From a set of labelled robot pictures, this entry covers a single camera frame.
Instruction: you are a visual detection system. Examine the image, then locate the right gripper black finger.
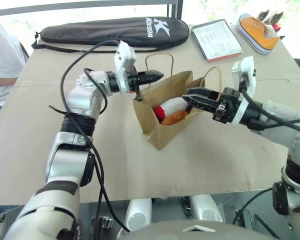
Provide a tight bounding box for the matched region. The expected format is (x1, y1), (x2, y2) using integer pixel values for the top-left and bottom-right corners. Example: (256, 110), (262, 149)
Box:
(186, 86), (220, 101)
(181, 94), (220, 114)

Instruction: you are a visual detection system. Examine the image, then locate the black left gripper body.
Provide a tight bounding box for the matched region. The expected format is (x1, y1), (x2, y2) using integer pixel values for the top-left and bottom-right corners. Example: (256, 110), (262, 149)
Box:
(126, 70), (148, 93)

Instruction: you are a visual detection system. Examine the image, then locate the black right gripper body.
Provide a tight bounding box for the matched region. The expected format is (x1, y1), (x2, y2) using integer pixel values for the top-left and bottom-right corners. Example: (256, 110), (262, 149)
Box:
(213, 87), (241, 124)

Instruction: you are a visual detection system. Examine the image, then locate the left gripper long pointed finger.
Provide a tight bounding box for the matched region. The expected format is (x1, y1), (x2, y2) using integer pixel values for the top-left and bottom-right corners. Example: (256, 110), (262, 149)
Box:
(145, 70), (164, 82)

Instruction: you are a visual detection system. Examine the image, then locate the brown paper bag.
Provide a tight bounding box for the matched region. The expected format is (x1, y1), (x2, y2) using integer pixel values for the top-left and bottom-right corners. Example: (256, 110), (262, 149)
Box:
(132, 52), (224, 152)

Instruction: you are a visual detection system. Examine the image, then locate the white and red plush toy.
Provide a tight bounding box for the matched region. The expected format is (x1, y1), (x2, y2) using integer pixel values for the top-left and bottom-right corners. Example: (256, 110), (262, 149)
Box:
(152, 96), (192, 124)

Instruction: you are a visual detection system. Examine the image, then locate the orange plush toy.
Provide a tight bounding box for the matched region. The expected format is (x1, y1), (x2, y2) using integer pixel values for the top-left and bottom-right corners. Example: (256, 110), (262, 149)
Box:
(160, 110), (189, 126)

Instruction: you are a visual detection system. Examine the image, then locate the black Kason racket bag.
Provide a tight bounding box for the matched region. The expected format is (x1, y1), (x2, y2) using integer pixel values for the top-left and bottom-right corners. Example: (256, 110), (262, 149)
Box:
(30, 15), (190, 54)

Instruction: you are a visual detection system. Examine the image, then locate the brown plush ear shape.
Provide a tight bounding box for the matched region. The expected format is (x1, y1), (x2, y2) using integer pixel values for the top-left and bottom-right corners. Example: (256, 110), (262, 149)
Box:
(255, 9), (271, 22)
(268, 10), (285, 26)

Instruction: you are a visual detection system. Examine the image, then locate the brown cardboard table cover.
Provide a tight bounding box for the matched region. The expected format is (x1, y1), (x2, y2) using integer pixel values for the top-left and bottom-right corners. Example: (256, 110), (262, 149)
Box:
(0, 23), (300, 209)

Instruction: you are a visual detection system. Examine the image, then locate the orange canvas sneaker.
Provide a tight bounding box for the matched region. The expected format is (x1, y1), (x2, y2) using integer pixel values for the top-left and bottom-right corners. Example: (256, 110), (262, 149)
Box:
(237, 12), (282, 56)

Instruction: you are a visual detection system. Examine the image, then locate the white robot leg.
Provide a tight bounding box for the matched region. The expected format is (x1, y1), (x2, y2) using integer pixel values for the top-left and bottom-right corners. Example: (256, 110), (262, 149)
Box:
(124, 198), (154, 234)
(189, 194), (225, 224)

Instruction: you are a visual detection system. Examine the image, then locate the grey robot torso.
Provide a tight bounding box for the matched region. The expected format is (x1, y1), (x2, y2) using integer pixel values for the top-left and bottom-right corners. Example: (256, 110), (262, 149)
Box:
(116, 219), (300, 240)

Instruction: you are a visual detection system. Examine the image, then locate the person in white shirt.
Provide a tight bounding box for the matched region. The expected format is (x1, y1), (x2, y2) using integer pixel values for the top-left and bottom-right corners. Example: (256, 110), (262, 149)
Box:
(0, 13), (30, 131)

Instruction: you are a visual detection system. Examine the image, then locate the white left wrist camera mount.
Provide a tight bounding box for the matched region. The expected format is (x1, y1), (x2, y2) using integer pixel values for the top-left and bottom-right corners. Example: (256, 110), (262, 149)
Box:
(113, 40), (139, 95)

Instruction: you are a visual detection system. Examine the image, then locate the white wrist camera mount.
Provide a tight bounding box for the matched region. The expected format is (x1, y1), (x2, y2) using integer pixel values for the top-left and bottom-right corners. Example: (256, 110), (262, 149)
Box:
(113, 40), (139, 95)
(230, 55), (257, 126)

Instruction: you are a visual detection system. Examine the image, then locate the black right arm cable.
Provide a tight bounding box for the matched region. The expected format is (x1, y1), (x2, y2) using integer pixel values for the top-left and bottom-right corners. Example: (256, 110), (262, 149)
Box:
(238, 82), (300, 132)

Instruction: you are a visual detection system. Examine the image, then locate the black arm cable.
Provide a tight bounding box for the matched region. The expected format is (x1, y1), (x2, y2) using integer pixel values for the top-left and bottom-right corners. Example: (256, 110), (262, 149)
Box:
(238, 82), (300, 132)
(60, 39), (131, 234)

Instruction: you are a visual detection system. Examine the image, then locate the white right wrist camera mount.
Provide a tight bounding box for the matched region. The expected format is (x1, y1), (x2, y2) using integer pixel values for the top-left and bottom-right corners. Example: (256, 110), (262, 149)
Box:
(230, 55), (257, 126)

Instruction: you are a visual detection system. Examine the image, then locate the dark metal frame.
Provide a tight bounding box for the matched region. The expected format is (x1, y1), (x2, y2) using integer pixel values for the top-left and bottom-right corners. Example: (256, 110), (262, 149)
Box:
(0, 0), (184, 20)

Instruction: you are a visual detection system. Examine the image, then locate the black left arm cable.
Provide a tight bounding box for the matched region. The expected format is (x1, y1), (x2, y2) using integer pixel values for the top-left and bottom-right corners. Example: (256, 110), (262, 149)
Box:
(60, 39), (131, 234)

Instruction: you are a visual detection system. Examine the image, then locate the thin black cable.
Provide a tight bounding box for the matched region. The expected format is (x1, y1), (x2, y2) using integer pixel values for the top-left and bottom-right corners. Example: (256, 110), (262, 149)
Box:
(231, 187), (276, 226)

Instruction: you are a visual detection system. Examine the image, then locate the metal clasp bracket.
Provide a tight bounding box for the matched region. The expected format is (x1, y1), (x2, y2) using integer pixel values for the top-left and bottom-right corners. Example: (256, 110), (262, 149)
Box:
(90, 215), (114, 230)

